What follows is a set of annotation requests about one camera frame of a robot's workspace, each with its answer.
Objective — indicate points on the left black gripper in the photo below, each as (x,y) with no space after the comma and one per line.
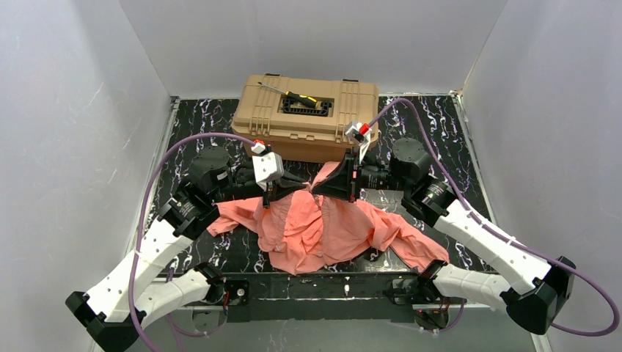
(268,193)

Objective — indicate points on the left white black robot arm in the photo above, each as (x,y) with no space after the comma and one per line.
(126,299)

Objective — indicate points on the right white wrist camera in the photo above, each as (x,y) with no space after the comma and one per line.
(359,133)

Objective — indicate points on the black toolbox handle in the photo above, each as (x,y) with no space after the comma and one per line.
(323,109)

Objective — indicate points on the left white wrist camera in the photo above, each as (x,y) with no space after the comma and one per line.
(267,165)

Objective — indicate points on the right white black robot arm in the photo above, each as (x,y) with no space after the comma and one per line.
(530,290)

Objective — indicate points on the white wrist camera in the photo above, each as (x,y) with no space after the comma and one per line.
(267,165)
(359,133)

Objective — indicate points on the tan plastic toolbox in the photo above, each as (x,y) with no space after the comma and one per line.
(299,137)

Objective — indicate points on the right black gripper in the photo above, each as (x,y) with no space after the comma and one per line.
(353,176)

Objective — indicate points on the black yellow screwdriver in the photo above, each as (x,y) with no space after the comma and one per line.
(300,100)

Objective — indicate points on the pink jacket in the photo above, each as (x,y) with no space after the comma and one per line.
(304,232)

